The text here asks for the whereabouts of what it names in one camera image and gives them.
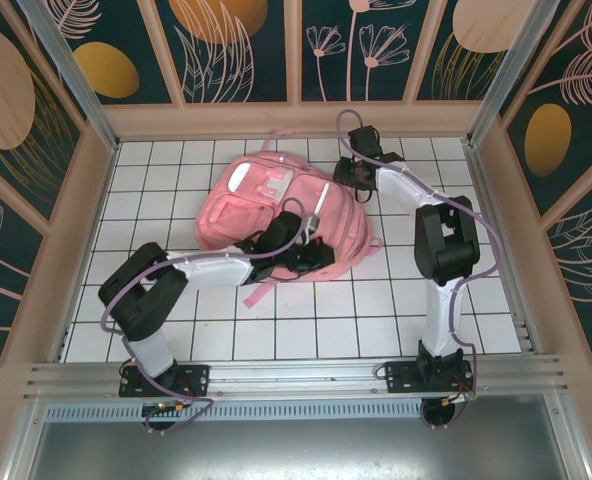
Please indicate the pink backpack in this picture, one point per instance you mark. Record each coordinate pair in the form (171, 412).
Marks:
(246, 200)

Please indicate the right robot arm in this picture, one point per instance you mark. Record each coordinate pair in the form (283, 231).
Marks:
(446, 240)

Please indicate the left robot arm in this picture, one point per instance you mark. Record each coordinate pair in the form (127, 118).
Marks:
(141, 295)

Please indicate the grey metal sheet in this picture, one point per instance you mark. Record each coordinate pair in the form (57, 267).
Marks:
(296, 450)

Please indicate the aluminium side rail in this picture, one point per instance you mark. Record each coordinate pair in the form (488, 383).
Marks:
(63, 345)
(483, 200)

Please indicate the aluminium mounting rail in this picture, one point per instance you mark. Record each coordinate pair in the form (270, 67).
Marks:
(296, 375)

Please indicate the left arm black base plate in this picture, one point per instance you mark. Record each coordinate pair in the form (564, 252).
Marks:
(196, 380)

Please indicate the aluminium frame post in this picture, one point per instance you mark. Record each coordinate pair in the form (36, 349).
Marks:
(518, 75)
(78, 85)

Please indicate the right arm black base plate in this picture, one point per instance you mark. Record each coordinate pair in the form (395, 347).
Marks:
(401, 377)

